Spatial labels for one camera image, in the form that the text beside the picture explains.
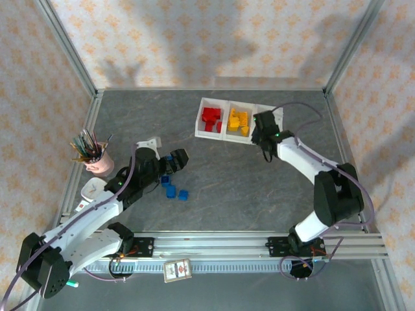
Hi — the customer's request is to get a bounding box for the white three-compartment tray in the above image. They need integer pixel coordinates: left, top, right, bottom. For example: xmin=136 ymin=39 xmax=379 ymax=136
xmin=193 ymin=97 xmax=285 ymax=146

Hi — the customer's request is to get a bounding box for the pink pencil cup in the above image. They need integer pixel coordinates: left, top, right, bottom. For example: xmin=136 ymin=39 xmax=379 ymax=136
xmin=83 ymin=141 xmax=115 ymax=178

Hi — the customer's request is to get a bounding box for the white dish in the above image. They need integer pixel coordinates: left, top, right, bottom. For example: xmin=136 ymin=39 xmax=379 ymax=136
xmin=80 ymin=177 xmax=106 ymax=203

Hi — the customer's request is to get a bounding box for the grey pencil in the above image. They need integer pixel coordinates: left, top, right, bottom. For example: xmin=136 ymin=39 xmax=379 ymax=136
xmin=82 ymin=128 xmax=98 ymax=153

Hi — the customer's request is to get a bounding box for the green pencil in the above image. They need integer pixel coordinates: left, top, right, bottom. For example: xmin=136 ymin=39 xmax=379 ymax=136
xmin=70 ymin=140 xmax=95 ymax=157

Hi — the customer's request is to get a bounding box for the playing card box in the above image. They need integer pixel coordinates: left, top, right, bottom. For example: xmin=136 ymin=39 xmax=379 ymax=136
xmin=163 ymin=258 xmax=193 ymax=284

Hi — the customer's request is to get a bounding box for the purple cable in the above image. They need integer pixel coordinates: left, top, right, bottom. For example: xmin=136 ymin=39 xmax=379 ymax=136
xmin=271 ymin=102 xmax=376 ymax=231
xmin=0 ymin=142 xmax=137 ymax=310

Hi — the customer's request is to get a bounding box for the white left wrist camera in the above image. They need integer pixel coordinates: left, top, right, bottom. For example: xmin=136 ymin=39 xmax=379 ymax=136
xmin=136 ymin=137 xmax=162 ymax=159

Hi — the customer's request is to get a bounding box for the aluminium table side rail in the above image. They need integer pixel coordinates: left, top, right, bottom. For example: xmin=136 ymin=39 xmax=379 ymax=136
xmin=323 ymin=91 xmax=381 ymax=235
xmin=53 ymin=89 xmax=105 ymax=229

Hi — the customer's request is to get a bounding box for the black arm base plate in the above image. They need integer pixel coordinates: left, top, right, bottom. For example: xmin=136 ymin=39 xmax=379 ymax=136
xmin=267 ymin=236 xmax=326 ymax=259
xmin=110 ymin=236 xmax=155 ymax=259

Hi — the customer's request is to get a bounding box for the aluminium front rail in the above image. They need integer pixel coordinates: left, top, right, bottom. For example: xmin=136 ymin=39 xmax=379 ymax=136
xmin=92 ymin=231 xmax=389 ymax=260

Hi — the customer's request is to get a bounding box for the slotted metal cable tray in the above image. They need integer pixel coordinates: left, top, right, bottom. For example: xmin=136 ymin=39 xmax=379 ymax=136
xmin=79 ymin=258 xmax=312 ymax=273

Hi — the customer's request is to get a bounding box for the aluminium frame post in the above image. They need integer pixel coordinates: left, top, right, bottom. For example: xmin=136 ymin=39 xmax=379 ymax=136
xmin=34 ymin=0 xmax=99 ymax=98
xmin=323 ymin=0 xmax=387 ymax=95

